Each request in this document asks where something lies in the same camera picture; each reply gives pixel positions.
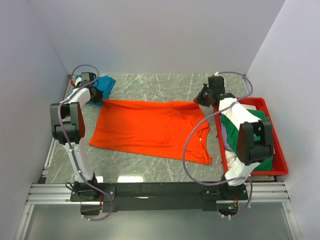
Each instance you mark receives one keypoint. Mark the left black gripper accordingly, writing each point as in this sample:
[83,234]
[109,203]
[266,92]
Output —
[99,97]

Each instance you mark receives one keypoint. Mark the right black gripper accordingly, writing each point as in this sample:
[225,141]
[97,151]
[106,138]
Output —
[199,99]

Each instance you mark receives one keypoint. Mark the orange t shirt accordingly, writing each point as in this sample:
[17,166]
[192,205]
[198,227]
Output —
[173,130]

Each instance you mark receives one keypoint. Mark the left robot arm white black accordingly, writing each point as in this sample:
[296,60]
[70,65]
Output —
[68,126]

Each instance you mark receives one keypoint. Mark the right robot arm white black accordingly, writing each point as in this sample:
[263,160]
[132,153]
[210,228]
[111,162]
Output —
[254,136]

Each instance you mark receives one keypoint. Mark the folded blue t shirt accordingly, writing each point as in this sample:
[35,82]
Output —
[105,84]

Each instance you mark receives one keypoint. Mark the lavender t shirt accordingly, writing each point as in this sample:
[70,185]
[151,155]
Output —
[225,138]

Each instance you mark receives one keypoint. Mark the white t shirt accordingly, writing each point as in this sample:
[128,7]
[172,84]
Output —
[249,107]

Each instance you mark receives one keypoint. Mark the green t shirt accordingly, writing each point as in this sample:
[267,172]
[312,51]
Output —
[232,137]

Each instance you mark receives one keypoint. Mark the red plastic bin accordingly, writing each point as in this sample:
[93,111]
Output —
[279,166]

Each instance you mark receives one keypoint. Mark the black base beam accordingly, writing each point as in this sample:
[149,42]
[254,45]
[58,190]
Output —
[151,196]

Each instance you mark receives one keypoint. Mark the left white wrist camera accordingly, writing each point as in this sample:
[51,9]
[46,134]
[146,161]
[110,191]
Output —
[76,82]

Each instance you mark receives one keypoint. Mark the aluminium frame rail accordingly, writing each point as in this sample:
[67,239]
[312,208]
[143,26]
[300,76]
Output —
[41,194]

